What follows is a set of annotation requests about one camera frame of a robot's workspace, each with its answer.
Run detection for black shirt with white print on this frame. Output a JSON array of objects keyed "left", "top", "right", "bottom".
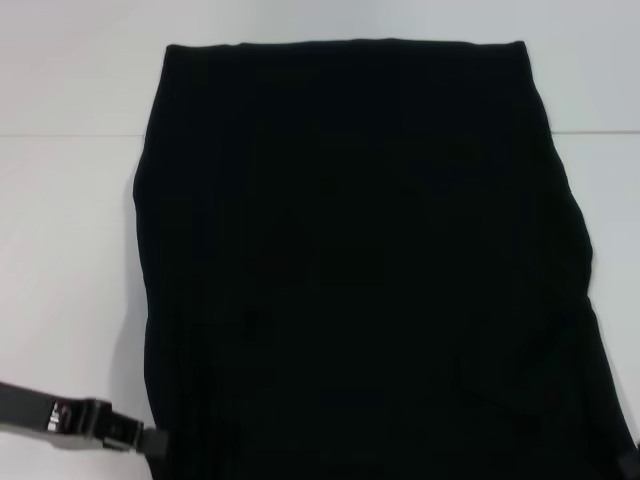
[{"left": 132, "top": 38, "right": 640, "bottom": 480}]

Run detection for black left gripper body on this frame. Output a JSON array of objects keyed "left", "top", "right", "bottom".
[{"left": 0, "top": 379, "right": 117, "bottom": 452}]

